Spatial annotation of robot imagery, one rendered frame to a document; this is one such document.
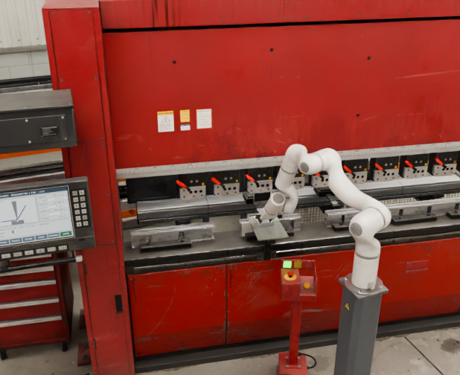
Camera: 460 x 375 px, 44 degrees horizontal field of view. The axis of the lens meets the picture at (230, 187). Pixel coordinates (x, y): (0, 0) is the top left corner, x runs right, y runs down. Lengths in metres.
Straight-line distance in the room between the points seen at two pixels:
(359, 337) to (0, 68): 5.25
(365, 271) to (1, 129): 1.77
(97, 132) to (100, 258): 0.73
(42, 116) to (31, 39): 4.48
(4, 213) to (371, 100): 2.05
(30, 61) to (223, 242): 4.21
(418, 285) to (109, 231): 2.10
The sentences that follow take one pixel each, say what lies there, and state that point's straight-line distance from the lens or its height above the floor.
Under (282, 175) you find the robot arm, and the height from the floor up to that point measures 1.43.
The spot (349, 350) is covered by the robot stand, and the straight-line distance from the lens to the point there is 3.12.
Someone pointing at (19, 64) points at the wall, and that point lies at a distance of 7.06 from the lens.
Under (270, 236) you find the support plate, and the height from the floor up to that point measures 1.00.
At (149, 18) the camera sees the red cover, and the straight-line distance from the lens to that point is 2.95.
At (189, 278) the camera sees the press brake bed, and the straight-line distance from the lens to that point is 3.47.
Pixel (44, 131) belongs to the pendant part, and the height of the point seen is 1.84.
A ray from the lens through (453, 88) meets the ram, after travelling 3.63.
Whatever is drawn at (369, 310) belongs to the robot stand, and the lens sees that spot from 2.98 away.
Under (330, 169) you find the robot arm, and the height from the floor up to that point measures 1.54.
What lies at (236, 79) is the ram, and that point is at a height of 1.87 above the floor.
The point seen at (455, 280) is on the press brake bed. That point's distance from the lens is 4.20.
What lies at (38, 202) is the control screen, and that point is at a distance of 2.67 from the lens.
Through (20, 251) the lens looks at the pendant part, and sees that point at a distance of 2.79.
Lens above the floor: 2.69
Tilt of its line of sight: 26 degrees down
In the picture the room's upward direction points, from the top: straight up
